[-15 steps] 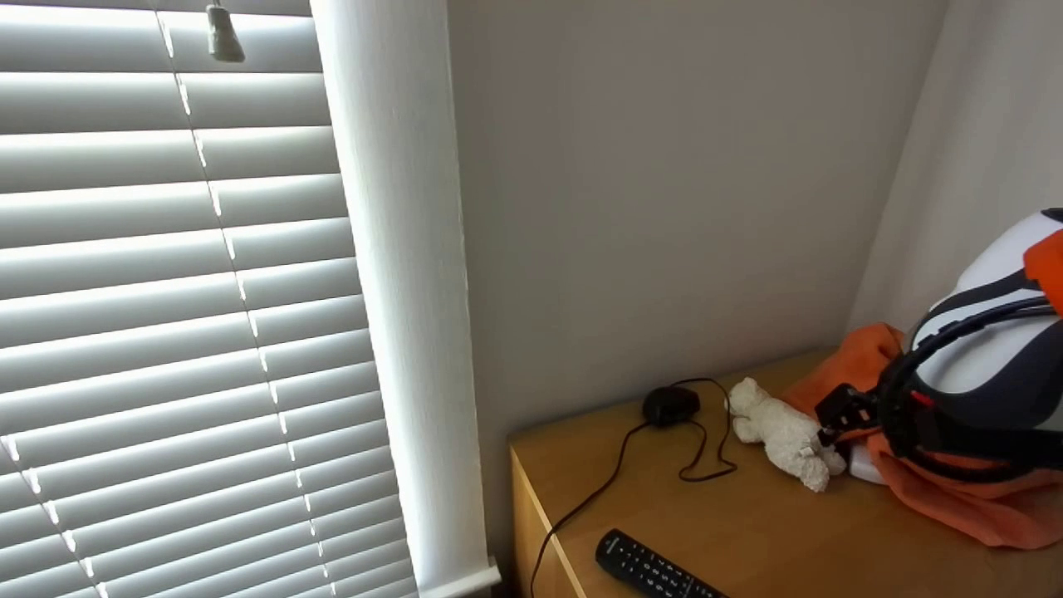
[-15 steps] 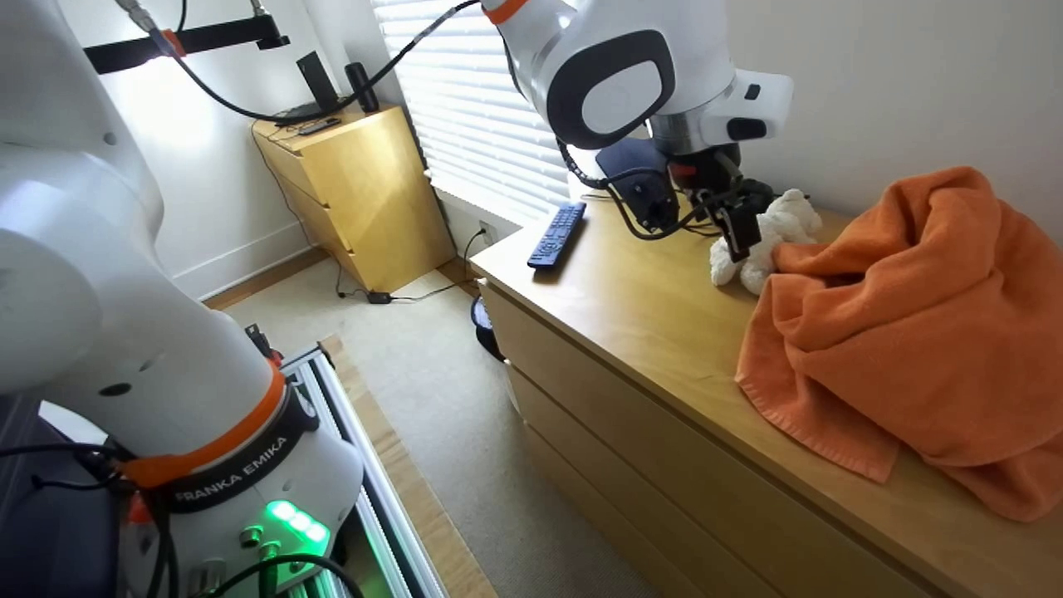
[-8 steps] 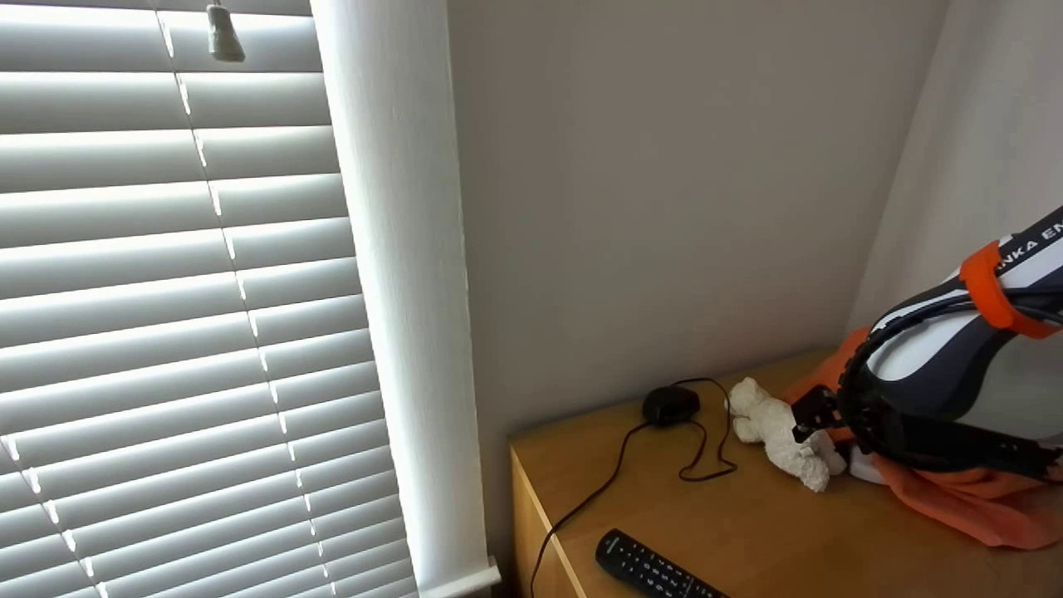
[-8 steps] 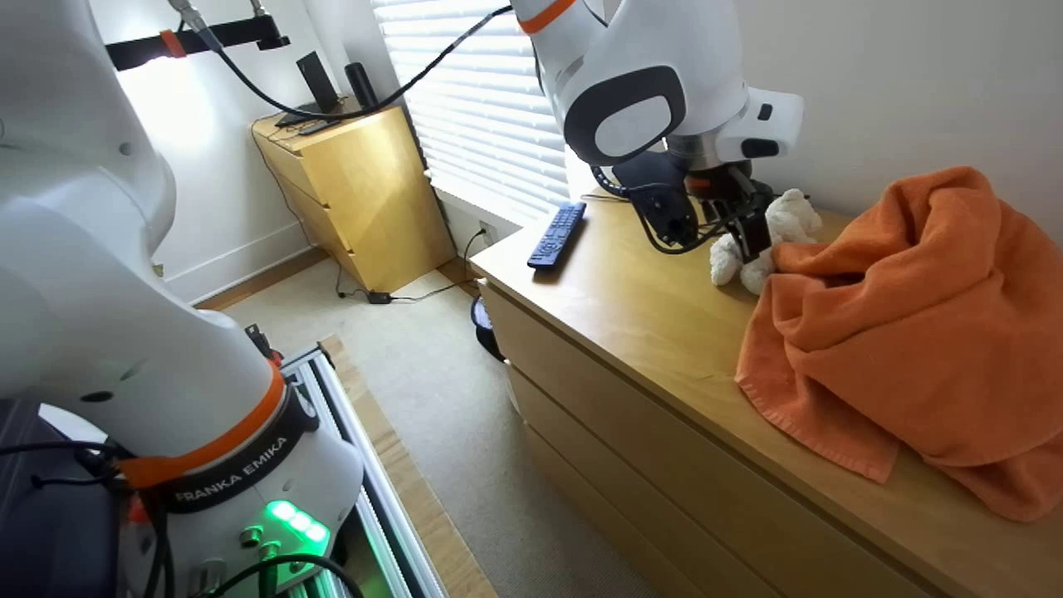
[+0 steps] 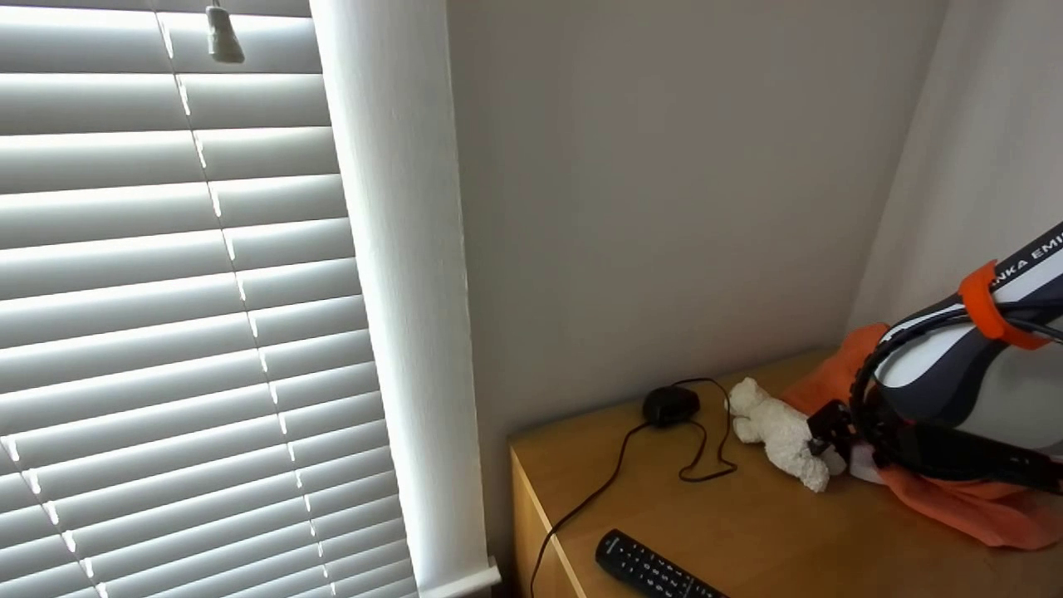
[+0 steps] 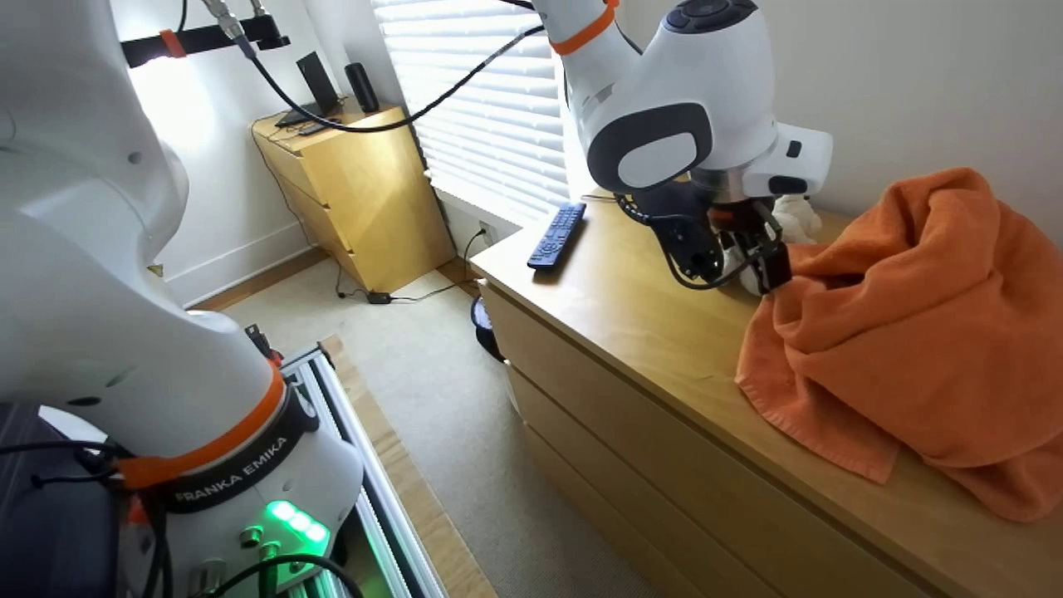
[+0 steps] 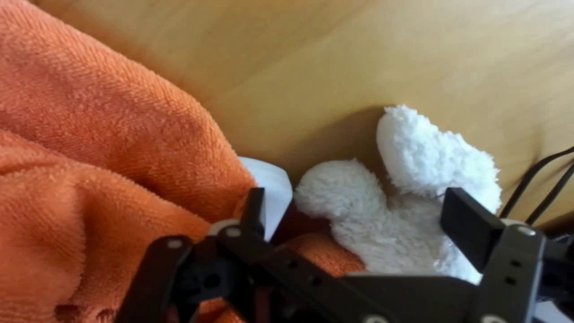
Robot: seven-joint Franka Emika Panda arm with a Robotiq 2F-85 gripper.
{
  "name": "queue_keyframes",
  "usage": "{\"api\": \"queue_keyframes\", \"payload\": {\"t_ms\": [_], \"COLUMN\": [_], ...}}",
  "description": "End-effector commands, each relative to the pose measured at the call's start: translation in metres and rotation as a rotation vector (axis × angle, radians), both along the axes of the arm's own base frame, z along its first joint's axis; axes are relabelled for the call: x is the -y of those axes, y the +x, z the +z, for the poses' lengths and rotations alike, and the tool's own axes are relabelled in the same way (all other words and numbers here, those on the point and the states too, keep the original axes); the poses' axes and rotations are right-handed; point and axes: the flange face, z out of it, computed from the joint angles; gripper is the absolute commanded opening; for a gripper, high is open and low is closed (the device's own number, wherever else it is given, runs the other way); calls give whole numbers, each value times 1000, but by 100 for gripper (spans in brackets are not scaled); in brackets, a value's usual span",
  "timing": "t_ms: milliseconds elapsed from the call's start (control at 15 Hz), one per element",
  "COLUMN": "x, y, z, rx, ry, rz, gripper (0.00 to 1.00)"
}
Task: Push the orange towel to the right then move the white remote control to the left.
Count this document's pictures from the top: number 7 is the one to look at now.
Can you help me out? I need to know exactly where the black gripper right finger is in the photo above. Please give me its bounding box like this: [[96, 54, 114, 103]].
[[441, 187, 547, 323]]

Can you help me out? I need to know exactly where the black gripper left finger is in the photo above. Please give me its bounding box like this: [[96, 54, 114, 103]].
[[114, 185, 267, 323]]

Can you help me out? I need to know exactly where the white plush toy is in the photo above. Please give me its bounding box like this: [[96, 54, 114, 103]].
[[292, 104, 503, 286]]

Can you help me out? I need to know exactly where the orange towel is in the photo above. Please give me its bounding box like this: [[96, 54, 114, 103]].
[[0, 0, 365, 323]]

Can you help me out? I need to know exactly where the thin black cable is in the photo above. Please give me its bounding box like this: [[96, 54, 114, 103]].
[[498, 146, 574, 226]]

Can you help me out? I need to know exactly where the light wooden dresser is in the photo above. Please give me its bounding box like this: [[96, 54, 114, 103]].
[[28, 0, 574, 235]]

